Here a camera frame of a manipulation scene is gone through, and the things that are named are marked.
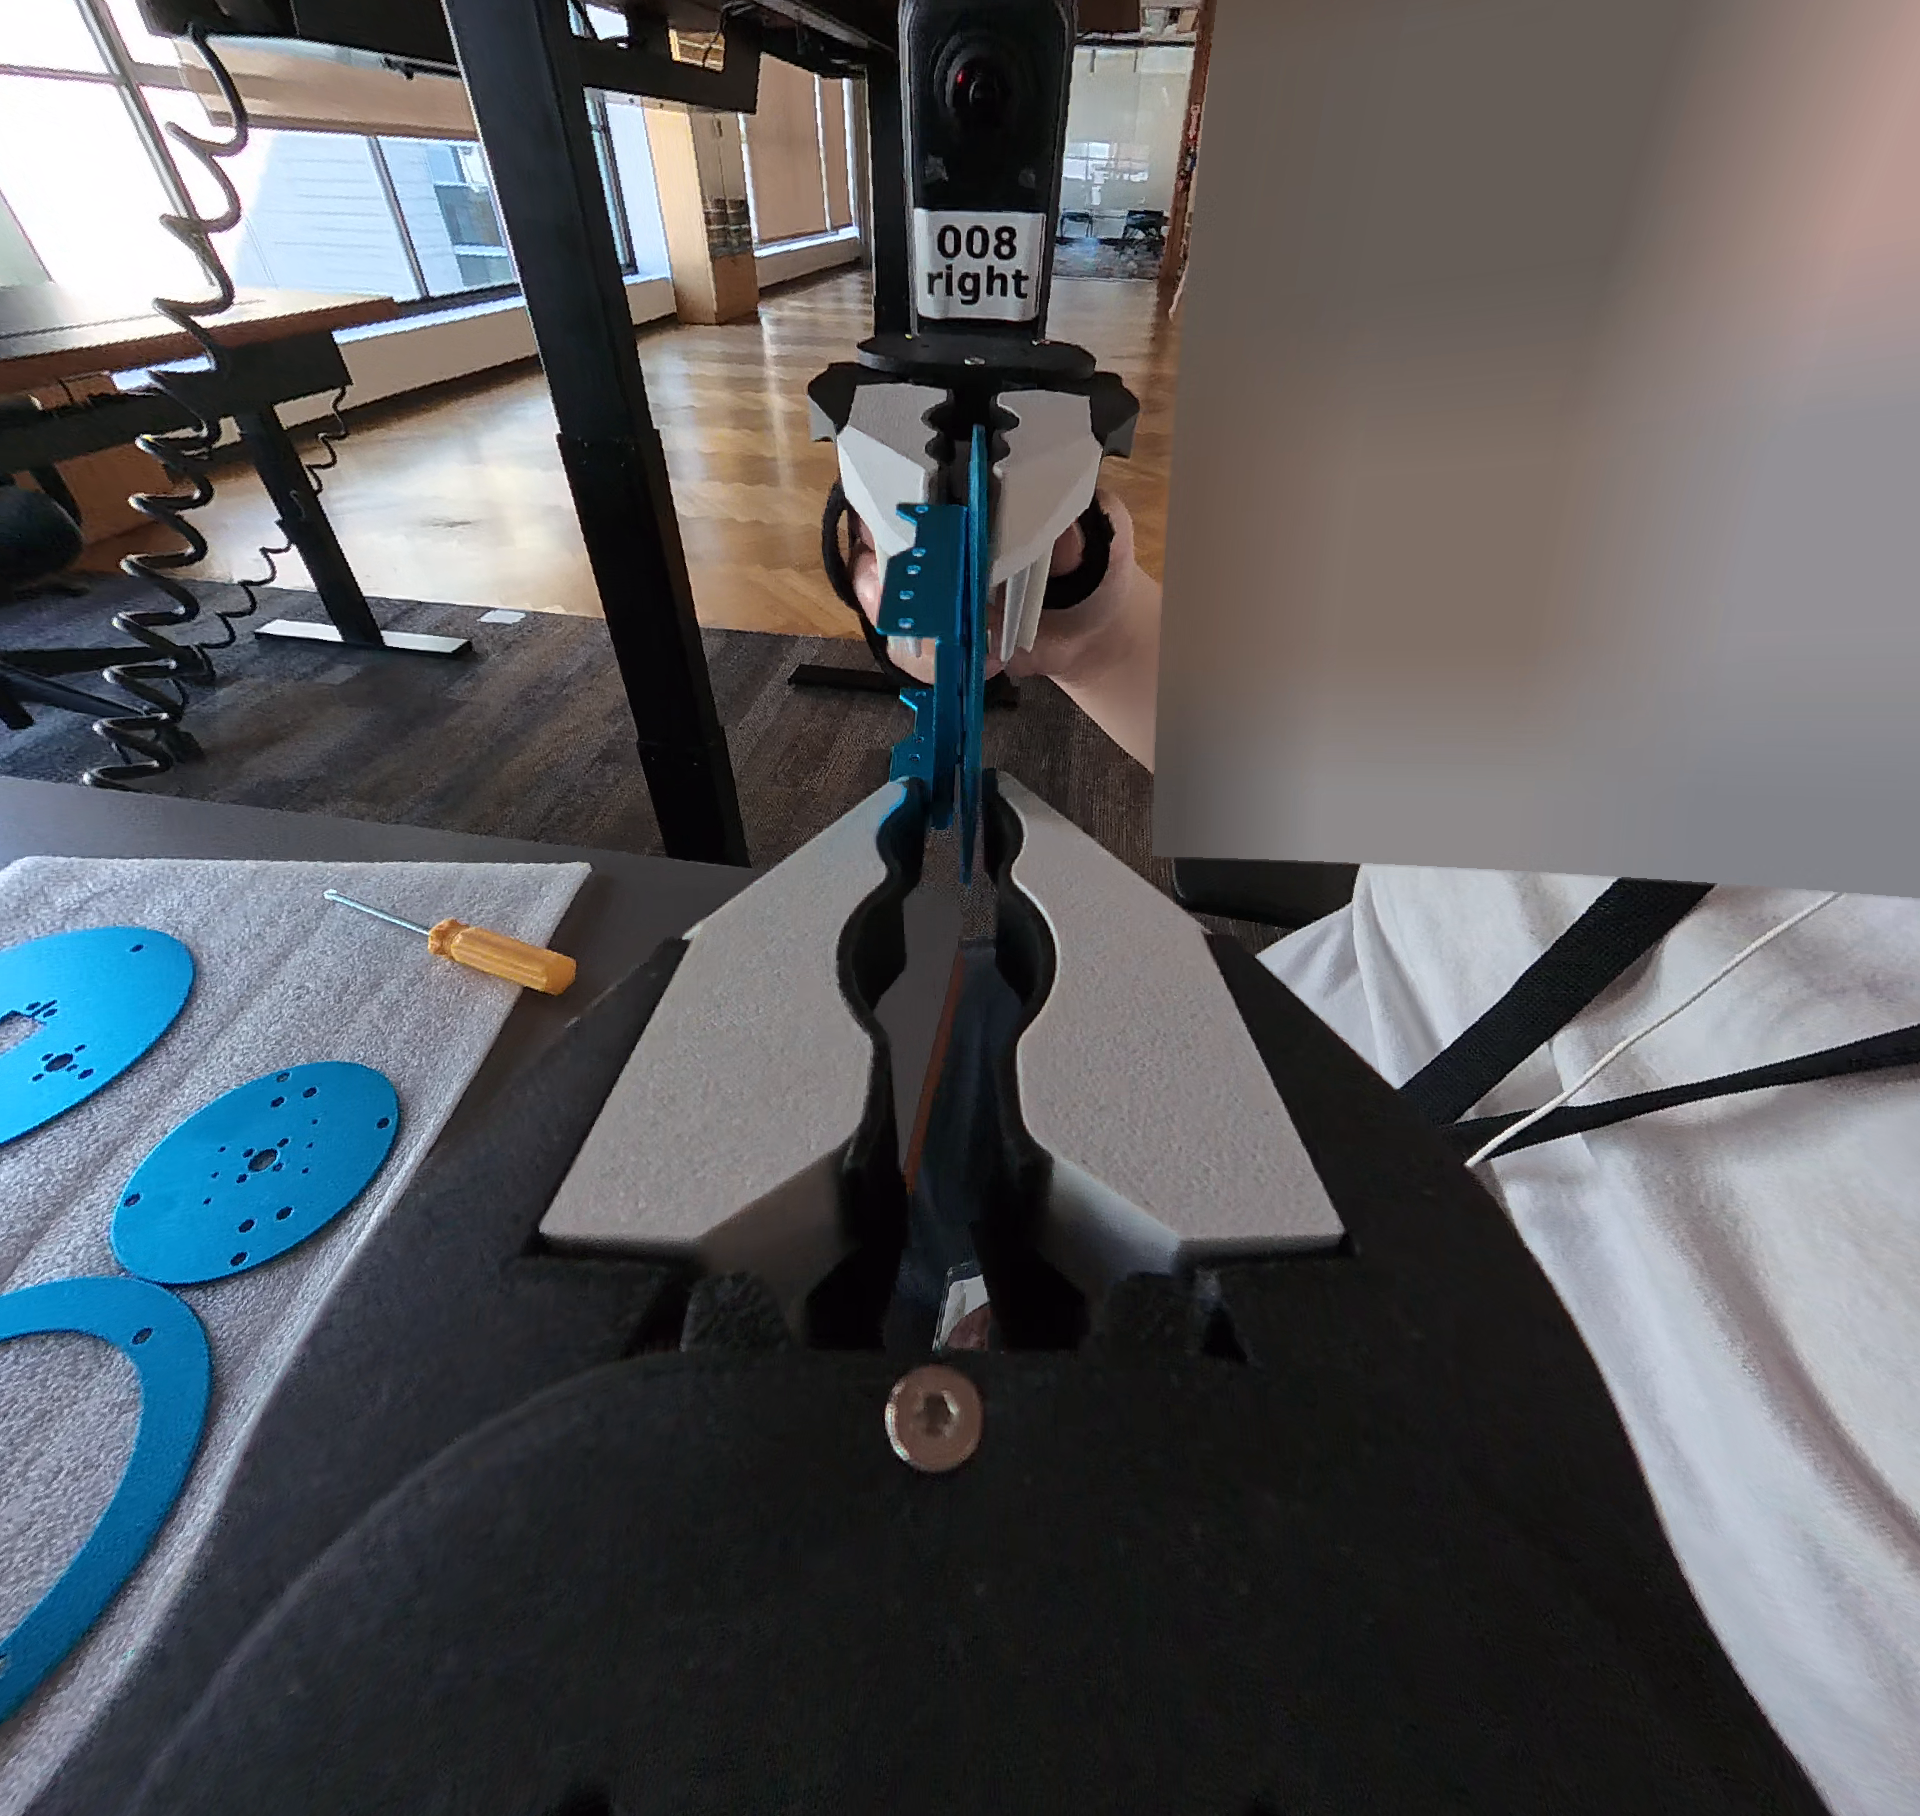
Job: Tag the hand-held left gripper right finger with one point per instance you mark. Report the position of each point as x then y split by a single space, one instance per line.
1169 1098

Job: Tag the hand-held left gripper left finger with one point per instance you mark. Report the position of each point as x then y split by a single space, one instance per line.
719 1098

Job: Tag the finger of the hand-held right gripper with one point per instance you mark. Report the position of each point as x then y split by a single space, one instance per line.
1050 474
877 458

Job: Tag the blue perforated metal bracket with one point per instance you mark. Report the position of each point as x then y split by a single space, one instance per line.
972 676

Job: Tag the person's right forearm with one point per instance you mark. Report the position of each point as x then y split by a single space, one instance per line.
1125 728

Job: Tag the black standing desk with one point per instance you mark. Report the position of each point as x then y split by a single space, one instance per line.
601 497

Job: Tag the wooden top desk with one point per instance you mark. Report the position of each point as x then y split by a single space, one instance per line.
150 332

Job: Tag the person's right hand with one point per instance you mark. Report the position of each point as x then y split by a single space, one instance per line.
1103 639

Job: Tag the white foam sheet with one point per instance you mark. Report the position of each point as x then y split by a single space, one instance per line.
449 1066

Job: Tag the small blue metal disc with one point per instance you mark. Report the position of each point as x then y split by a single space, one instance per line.
194 1217

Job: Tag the large blue metal disc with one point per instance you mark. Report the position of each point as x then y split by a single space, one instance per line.
120 1007

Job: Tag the person's white shirt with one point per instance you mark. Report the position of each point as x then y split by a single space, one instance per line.
1726 1396

